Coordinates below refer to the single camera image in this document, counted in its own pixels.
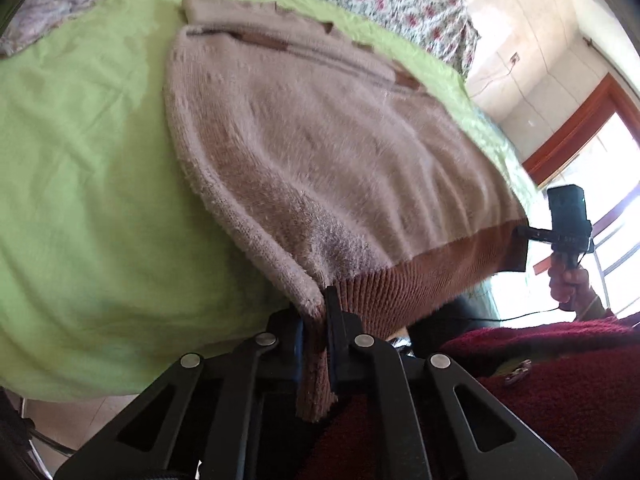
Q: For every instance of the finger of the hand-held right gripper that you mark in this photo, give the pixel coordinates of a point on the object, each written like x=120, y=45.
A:
x=532, y=234

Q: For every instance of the person's right hand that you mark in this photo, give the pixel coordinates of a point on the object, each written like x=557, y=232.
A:
x=585, y=292

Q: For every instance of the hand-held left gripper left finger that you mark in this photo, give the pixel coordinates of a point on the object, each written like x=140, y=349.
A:
x=298, y=342

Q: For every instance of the beige fuzzy knit sweater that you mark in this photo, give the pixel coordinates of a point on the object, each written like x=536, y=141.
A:
x=320, y=160

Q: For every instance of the dark cloth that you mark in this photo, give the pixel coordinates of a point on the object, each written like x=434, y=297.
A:
x=450, y=325

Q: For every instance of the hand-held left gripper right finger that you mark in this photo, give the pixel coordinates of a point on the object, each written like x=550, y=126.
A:
x=334, y=355

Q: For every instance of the wooden window frame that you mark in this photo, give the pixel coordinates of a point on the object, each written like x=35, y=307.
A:
x=590, y=125

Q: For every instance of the person's red fuzzy garment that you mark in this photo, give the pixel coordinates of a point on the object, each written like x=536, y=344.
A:
x=540, y=400

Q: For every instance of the wall socket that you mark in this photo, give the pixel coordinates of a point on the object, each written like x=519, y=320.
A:
x=514, y=58

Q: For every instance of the light green blanket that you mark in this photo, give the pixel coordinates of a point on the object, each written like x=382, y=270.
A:
x=85, y=200

